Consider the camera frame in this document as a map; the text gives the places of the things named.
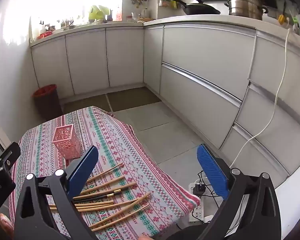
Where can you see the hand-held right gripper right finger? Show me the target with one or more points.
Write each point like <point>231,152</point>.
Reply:
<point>212,170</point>

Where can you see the red bowl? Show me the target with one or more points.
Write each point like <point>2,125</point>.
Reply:
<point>45,34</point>

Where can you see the white kitchen cabinet unit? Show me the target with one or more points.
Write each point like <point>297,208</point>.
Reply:
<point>202,55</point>

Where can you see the pile of wooden chopsticks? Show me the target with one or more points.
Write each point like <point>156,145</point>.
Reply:
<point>107,184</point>

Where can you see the yellow bottle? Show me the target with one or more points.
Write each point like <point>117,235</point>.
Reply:
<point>175,1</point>

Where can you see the red green patterned tablecloth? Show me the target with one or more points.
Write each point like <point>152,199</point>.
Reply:
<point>130,142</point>

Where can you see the pink patterned clothing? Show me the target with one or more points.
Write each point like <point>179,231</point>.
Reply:
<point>1,223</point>

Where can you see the white power strip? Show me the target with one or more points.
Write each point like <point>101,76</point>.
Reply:
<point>198,211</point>

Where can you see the steel steamer pot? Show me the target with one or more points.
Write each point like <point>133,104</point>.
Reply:
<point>243,5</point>

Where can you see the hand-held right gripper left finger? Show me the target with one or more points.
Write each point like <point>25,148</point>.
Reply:
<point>82,170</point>

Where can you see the black charger plug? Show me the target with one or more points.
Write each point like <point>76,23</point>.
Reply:
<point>198,188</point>

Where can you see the brown floor mat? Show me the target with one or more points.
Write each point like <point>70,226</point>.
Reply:
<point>85,105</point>
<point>133,96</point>

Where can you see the dark trash bin red liner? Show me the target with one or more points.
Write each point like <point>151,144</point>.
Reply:
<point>48,105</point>

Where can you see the pink perforated utensil holder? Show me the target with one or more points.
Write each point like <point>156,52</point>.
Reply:
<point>65,142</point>

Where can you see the yellow green bag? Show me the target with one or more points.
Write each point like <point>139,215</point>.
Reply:
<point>98,12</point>

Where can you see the black wok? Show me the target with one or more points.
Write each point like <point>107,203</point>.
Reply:
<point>200,8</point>

